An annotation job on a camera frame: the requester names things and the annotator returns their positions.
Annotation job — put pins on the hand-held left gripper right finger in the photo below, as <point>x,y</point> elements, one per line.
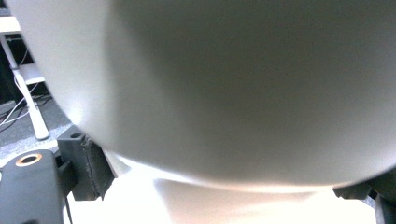
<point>370,188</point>

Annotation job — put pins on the white desk frame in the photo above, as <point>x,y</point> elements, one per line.
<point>28,102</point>

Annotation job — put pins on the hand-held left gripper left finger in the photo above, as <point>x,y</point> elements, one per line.
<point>85,168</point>

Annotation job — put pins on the white cup with red-tabbed lid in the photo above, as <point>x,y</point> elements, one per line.
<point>218,93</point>

